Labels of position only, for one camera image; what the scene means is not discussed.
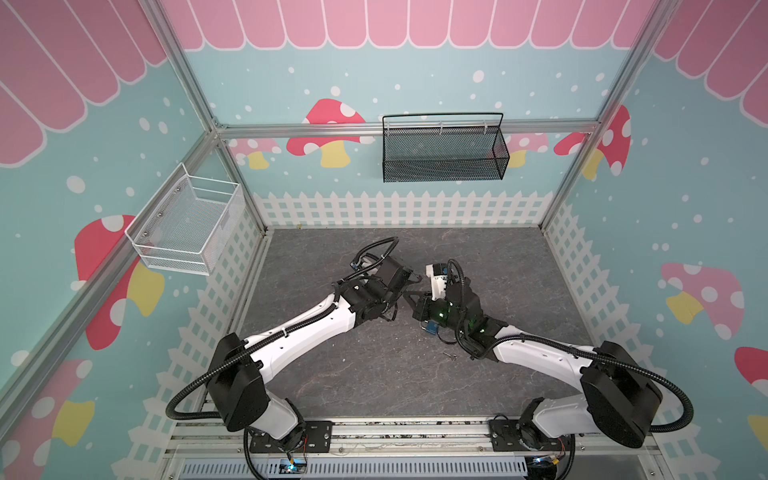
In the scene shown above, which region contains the black mesh wall basket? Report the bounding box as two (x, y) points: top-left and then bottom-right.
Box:
(381, 112), (510, 183)

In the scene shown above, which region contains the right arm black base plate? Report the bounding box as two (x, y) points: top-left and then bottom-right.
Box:
(488, 417), (570, 453)

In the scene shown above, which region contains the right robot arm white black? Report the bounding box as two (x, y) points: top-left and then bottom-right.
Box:
(409, 259), (694, 450)

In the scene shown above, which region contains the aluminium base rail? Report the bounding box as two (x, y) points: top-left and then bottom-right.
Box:
(161, 416), (661, 463)

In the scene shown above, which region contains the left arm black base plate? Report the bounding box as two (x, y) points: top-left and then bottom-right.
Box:
(248, 420), (334, 454)

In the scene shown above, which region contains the white wire wall basket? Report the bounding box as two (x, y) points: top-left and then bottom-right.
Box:
(125, 164), (245, 276)

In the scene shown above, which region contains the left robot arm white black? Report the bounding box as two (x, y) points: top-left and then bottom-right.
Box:
(165, 236), (412, 450)

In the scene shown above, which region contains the blue padlock silver shackle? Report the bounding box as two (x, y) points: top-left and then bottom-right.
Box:
(422, 321), (439, 335)

